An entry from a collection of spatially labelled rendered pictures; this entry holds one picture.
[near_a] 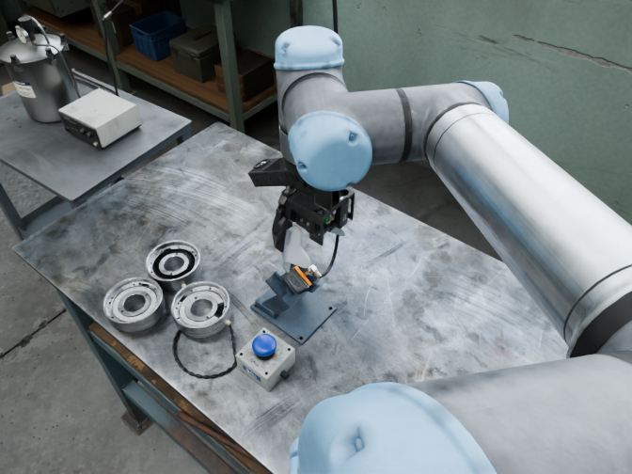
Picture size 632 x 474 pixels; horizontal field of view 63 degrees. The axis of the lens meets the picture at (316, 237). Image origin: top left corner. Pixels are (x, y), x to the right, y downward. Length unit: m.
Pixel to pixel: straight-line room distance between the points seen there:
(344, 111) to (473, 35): 1.75
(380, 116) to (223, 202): 0.73
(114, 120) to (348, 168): 1.20
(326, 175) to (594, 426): 0.35
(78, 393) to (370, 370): 1.24
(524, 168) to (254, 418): 0.61
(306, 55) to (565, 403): 0.44
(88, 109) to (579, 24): 1.62
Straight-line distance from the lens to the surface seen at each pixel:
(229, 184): 1.23
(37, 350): 2.11
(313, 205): 0.68
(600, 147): 2.24
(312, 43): 0.57
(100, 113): 1.66
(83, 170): 1.59
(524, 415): 0.20
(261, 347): 0.84
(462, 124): 0.48
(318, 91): 0.53
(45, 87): 1.77
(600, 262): 0.33
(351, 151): 0.48
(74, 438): 1.87
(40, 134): 1.80
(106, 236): 1.18
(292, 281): 0.88
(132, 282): 1.03
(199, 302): 0.98
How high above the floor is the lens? 1.59
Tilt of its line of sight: 46 degrees down
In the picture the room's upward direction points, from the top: straight up
